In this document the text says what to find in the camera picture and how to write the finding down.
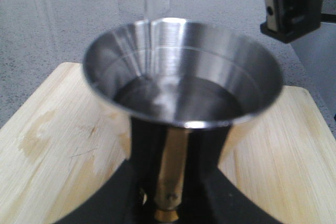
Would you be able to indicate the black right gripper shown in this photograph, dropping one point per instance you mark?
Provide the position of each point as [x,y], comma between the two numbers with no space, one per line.
[288,20]

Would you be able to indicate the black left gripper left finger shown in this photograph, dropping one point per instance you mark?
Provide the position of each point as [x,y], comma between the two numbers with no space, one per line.
[128,195]

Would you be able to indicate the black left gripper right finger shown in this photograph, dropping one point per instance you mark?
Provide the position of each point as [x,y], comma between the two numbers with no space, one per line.
[208,195]

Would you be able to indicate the steel double jigger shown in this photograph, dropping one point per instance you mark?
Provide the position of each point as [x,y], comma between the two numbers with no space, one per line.
[184,75]

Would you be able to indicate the light wooden cutting board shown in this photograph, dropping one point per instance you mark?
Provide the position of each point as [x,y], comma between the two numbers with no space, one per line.
[58,149]

